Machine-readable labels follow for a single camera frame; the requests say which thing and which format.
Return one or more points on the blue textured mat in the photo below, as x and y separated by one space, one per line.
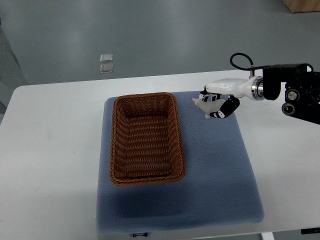
219 187

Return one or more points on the brown wicker basket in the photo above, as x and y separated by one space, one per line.
146 145

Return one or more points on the black table control panel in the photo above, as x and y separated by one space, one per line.
307 231

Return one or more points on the upper metal floor plate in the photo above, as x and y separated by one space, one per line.
106 57

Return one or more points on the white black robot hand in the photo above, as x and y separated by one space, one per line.
231 90

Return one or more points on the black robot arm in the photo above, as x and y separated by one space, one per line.
302 89

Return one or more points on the person in grey trousers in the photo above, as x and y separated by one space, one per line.
11 75

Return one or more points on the wooden box corner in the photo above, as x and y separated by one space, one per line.
302 6

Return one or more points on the white bear figurine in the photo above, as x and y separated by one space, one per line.
208 107

